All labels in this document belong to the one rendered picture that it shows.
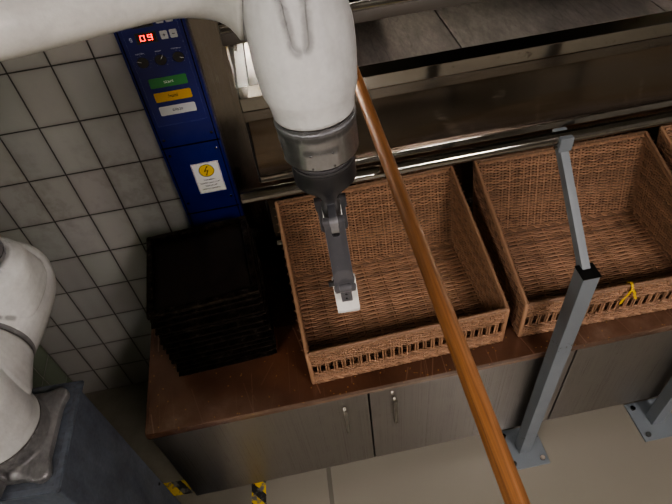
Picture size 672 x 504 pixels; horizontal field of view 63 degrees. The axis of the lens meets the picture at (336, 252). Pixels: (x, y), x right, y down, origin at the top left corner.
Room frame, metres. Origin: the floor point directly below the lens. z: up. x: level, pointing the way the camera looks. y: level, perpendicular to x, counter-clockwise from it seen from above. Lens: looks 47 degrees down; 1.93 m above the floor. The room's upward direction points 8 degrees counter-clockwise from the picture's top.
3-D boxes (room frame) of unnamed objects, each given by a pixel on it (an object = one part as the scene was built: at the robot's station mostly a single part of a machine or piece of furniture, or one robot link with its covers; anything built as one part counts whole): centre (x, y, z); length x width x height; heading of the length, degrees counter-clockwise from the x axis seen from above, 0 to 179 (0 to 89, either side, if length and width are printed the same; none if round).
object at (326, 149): (0.52, 0.00, 1.57); 0.09 x 0.09 x 0.06
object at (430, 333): (1.03, -0.14, 0.72); 0.56 x 0.49 x 0.28; 96
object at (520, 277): (1.08, -0.74, 0.72); 0.56 x 0.49 x 0.28; 93
